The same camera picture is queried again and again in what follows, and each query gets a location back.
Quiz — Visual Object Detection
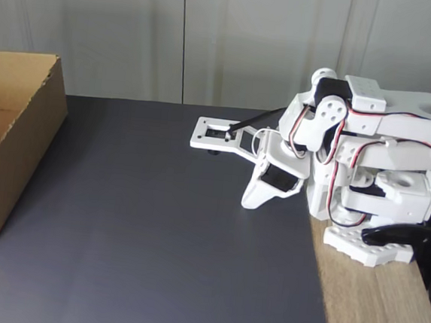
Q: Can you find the brown cardboard box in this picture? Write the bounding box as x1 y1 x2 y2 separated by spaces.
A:
0 50 74 254

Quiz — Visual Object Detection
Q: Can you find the black table clamp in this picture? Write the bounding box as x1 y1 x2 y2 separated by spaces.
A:
356 221 431 291

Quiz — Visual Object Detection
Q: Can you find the dark grey table mat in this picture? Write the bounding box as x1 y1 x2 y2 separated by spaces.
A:
0 87 353 323

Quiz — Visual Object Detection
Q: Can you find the black camera cable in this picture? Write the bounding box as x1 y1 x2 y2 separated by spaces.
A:
226 101 290 141

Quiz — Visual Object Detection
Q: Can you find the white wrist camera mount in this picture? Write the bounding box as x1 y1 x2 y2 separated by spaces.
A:
188 115 268 166

